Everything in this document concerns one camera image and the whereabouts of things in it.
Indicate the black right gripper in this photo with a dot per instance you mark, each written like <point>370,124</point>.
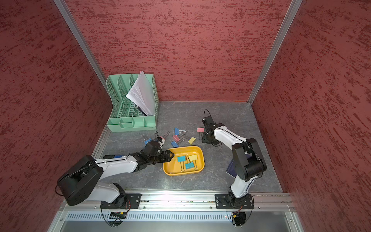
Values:
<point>205,139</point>

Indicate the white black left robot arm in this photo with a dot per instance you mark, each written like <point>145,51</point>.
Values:
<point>83,181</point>

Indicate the aluminium front rail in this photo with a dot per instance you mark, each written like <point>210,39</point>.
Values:
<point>204,200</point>

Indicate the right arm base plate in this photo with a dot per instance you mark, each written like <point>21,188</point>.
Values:
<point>228,201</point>

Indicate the teal binder clip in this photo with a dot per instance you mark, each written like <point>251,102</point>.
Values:
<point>182,160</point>
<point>189,164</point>

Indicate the white paper stack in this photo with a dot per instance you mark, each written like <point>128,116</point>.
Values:
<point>142,94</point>

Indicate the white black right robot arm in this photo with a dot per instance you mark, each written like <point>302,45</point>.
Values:
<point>249,163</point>

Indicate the green plastic file organizer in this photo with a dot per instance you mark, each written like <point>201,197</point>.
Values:
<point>125,115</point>

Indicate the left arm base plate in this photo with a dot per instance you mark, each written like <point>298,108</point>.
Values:
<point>130,201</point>

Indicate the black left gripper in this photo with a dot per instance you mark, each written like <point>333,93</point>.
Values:
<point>166,158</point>

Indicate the yellow plastic storage box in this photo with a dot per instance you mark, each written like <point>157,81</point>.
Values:
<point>173,168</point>

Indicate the navy notebook with yellow label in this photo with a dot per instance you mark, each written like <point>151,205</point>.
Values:
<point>231,169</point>

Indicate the pink binder clip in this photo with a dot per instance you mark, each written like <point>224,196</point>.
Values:
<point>178,138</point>
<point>200,131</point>
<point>163,138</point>

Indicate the yellow binder clip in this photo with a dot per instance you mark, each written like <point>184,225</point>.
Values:
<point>191,140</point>
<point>193,158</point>

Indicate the blue stapler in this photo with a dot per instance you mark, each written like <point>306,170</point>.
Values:
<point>113,156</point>

